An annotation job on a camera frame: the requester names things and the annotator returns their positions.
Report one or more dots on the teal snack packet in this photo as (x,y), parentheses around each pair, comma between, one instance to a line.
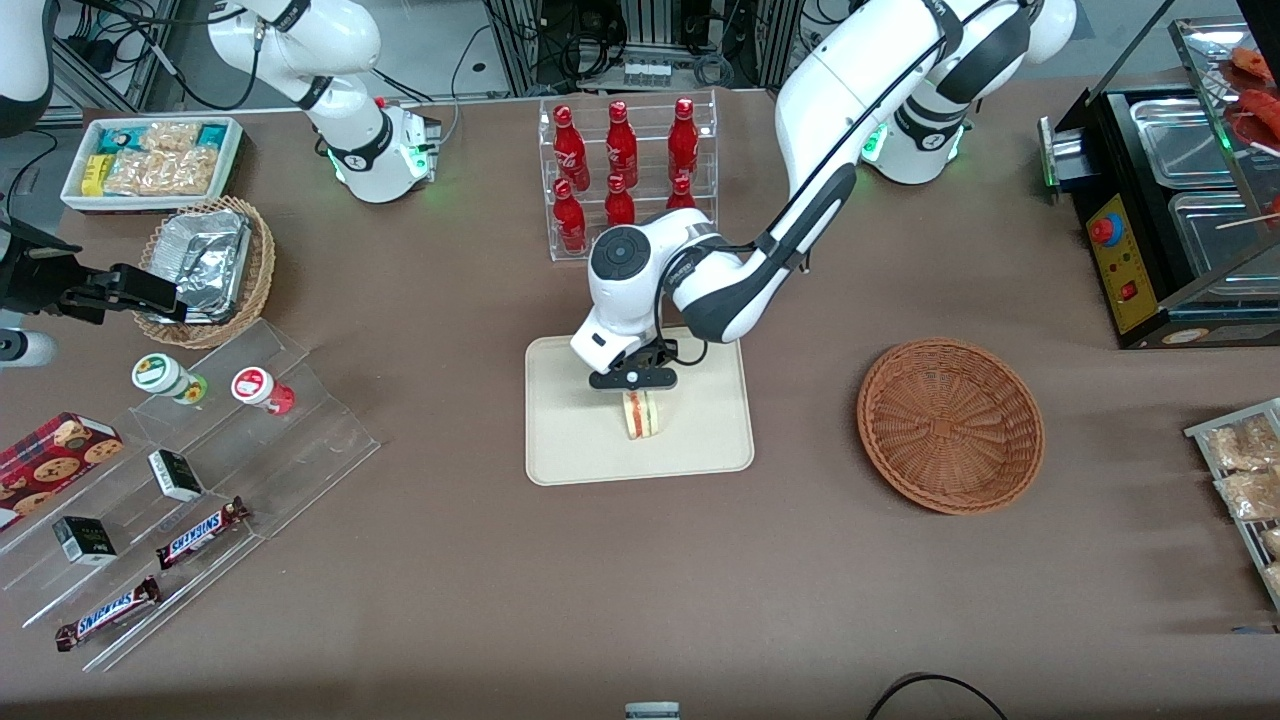
(122,140)
(212,134)

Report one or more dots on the clear acrylic bottle rack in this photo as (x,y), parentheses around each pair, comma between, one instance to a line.
(597,245)

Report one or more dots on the red chocolate chip cookie box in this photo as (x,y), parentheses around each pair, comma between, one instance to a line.
(50,465)

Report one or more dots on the white power strip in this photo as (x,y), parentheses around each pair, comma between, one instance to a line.
(647,71)

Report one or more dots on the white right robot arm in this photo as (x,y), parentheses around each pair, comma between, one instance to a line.
(330,40)

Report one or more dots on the red cola bottle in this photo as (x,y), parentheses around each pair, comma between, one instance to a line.
(683,140)
(619,205)
(570,220)
(569,150)
(681,195)
(621,145)

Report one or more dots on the light wicker basket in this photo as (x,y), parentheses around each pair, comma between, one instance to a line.
(255,280)

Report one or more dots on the black food warmer cabinet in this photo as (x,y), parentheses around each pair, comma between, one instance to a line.
(1125,270)

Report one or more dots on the aluminium foil container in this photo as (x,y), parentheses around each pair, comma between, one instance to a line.
(205,260)

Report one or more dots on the aluminium profile frame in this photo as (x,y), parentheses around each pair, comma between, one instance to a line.
(520,40)

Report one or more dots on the sandwich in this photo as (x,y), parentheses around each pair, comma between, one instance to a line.
(642,415)

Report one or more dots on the clear bag of snacks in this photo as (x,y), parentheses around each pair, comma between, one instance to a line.
(1273,580)
(1250,495)
(1271,542)
(1240,445)

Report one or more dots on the cream rectangular plastic tray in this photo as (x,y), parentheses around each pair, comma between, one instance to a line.
(580,440)

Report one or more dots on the tray of packaged snacks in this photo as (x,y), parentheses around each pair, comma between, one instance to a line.
(1200,432)

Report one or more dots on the yellow snack packet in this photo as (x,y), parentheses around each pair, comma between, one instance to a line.
(95,175)

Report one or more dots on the small grey box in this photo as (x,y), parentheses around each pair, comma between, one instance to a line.
(652,712)

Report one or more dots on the black box with gold print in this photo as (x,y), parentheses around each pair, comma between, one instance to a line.
(85,541)

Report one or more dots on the steel food pan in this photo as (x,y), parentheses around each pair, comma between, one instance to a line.
(1215,235)
(1180,145)

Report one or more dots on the brown round wicker basket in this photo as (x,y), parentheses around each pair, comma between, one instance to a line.
(950,425)

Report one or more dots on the red grilled sausage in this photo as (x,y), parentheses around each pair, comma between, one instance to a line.
(1262,112)
(1255,65)

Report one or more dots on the green lidded sunflower cup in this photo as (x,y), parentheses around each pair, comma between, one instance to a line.
(158,373)

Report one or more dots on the clear acrylic stepped shelf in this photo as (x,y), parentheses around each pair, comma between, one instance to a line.
(320,440)

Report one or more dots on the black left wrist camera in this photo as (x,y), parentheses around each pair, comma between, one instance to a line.
(632,379)

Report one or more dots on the white rectangular plastic bin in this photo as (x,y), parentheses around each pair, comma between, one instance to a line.
(75,198)

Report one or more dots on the clear bag of crackers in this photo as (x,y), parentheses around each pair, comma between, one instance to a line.
(165,173)
(172,136)

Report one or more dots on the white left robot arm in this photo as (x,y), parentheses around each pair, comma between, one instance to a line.
(850,80)

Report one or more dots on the red lidded yogurt cup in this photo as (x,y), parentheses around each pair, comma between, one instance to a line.
(255,387)

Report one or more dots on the Snickers chocolate bar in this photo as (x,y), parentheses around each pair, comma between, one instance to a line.
(108,613)
(202,533)

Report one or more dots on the black box with white label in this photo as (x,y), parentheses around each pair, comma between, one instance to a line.
(176,476)

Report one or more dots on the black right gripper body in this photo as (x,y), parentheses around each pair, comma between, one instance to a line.
(42,283)

